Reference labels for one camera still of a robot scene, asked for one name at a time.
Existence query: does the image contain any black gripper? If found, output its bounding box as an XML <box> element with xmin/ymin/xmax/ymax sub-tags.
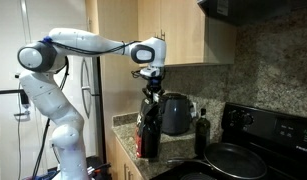
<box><xmin>142</xmin><ymin>76</ymin><xmax>166</xmax><ymax>104</ymax></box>

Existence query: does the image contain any black red whey protein bag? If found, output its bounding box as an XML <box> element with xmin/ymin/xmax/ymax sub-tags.
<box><xmin>135</xmin><ymin>95</ymin><xmax>164</xmax><ymax>160</ymax></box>

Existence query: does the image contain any black air fryer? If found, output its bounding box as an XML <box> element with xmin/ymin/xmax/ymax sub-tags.
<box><xmin>159</xmin><ymin>92</ymin><xmax>193</xmax><ymax>136</ymax></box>

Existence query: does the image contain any tall wooden side panel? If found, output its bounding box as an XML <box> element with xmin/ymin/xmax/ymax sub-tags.
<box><xmin>98</xmin><ymin>0</ymin><xmax>139</xmax><ymax>168</ymax></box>

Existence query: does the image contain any small white container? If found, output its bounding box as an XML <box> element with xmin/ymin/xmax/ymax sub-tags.
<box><xmin>191</xmin><ymin>101</ymin><xmax>198</xmax><ymax>118</ymax></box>

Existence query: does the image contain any dark olive oil bottle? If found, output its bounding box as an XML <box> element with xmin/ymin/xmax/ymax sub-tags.
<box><xmin>194</xmin><ymin>107</ymin><xmax>212</xmax><ymax>158</ymax></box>

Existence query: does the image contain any stainless steel fridge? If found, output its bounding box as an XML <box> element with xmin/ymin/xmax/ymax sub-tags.
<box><xmin>80</xmin><ymin>56</ymin><xmax>104</xmax><ymax>159</ymax></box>

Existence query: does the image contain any wooden lower cabinet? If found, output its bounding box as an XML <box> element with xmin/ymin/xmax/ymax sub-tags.
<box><xmin>106</xmin><ymin>133</ymin><xmax>144</xmax><ymax>180</ymax></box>

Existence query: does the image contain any black stove knob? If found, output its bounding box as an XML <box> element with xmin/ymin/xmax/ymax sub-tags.
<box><xmin>240</xmin><ymin>112</ymin><xmax>256</xmax><ymax>127</ymax></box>
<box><xmin>227</xmin><ymin>110</ymin><xmax>241</xmax><ymax>125</ymax></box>

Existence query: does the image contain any wooden upper cabinet body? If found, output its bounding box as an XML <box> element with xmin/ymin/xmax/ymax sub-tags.
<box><xmin>136</xmin><ymin>0</ymin><xmax>237</xmax><ymax>68</ymax></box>

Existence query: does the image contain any black frying pan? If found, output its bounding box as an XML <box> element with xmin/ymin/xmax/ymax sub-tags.
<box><xmin>165</xmin><ymin>142</ymin><xmax>268</xmax><ymax>180</ymax></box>

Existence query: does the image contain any wooden cabinet above fridge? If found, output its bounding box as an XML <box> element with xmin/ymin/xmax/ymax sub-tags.
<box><xmin>84</xmin><ymin>0</ymin><xmax>101</xmax><ymax>31</ymax></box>

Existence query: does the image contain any black electric stove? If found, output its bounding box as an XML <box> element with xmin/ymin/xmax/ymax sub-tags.
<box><xmin>151</xmin><ymin>101</ymin><xmax>307</xmax><ymax>180</ymax></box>

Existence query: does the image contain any dark range hood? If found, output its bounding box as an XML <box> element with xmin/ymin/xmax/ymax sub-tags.
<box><xmin>196</xmin><ymin>0</ymin><xmax>307</xmax><ymax>28</ymax></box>

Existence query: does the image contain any black camera on stand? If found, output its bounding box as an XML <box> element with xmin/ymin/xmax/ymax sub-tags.
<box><xmin>14</xmin><ymin>72</ymin><xmax>33</xmax><ymax>118</ymax></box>

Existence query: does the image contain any black camera stand bar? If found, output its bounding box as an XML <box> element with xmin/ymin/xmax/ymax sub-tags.
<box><xmin>0</xmin><ymin>87</ymin><xmax>27</xmax><ymax>96</ymax></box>

